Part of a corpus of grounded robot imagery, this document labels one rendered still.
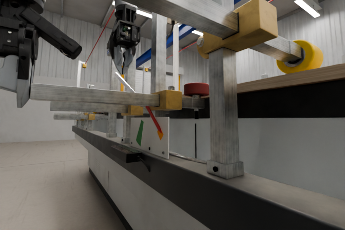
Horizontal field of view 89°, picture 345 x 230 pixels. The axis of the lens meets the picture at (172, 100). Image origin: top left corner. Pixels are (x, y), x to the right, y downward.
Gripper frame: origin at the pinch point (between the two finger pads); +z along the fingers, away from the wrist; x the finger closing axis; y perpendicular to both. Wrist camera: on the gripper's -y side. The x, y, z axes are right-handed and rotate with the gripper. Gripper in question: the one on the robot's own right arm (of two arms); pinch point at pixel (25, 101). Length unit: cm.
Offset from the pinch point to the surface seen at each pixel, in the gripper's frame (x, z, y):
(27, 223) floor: -139, 83, 8
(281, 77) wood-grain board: 23, -7, -49
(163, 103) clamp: 3.4, -0.7, -27.9
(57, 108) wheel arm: -23.5, 0.0, -5.3
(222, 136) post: 22.1, 6.0, -28.7
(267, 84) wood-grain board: 19, -6, -49
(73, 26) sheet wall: -772, -381, -39
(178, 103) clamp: 5.0, -1.0, -31.8
